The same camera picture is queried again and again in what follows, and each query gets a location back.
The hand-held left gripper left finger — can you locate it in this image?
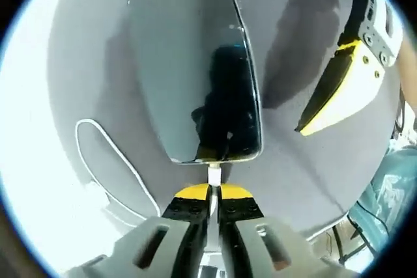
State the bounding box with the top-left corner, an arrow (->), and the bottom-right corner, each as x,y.
66,183 -> 212,278

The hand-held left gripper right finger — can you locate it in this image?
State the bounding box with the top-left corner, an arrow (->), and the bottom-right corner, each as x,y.
217,183 -> 362,278

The black floor cable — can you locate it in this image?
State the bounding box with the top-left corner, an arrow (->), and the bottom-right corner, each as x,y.
330,214 -> 371,261

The black phone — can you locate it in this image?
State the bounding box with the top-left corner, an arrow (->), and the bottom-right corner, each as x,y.
128,0 -> 264,165

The white charging cable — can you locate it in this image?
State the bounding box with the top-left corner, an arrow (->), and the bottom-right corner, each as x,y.
74,118 -> 223,219

